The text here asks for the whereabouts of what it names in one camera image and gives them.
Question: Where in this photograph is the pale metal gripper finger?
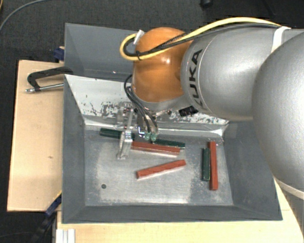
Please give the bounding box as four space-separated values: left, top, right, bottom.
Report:
116 102 136 131
115 130 133 161

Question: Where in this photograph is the dark green flat block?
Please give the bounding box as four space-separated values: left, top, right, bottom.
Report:
98 127 136 140
152 137 186 149
200 147 213 183

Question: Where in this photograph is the red-brown flat block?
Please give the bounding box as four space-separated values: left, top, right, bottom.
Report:
205 140 221 192
130 140 181 157
135 156 187 183

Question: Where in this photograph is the grey metal bin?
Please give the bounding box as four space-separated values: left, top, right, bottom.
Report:
52 22 294 237

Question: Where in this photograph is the pale brown flat board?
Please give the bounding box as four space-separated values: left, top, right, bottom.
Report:
6 59 70 215

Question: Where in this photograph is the black cylinder on white bracket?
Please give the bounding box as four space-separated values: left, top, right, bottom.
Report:
167 104 200 122

